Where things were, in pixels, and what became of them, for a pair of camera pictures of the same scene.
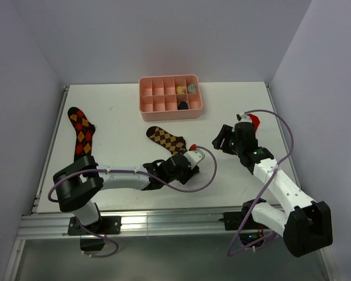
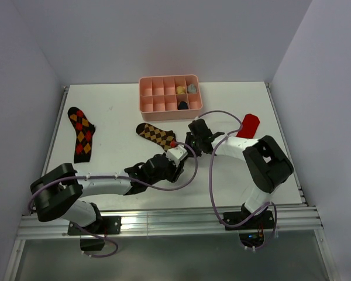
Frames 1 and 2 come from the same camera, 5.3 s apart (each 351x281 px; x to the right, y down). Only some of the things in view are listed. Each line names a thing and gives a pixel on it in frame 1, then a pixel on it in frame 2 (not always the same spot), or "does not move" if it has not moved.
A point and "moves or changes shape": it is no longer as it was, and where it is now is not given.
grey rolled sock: [192, 89] does not move
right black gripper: [226, 132] -> [189, 137]
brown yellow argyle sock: [175, 144] moves or changes shape
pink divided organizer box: [158, 100] does not move
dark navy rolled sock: [182, 105] does not move
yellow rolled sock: [180, 90] does not move
